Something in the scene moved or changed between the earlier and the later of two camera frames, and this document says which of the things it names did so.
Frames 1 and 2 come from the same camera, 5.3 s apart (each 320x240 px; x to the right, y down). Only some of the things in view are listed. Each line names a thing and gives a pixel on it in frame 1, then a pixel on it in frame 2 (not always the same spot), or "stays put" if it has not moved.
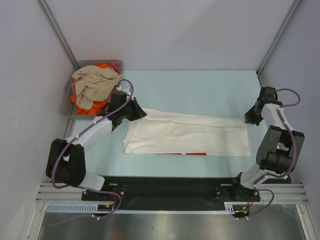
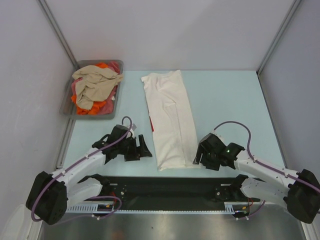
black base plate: x=170 y=192 stays put
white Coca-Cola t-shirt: x=163 y=132 → x=175 y=136
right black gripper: x=250 y=119 → x=212 y=166
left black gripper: x=139 y=112 → x=142 y=151
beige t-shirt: x=97 y=84 stays put
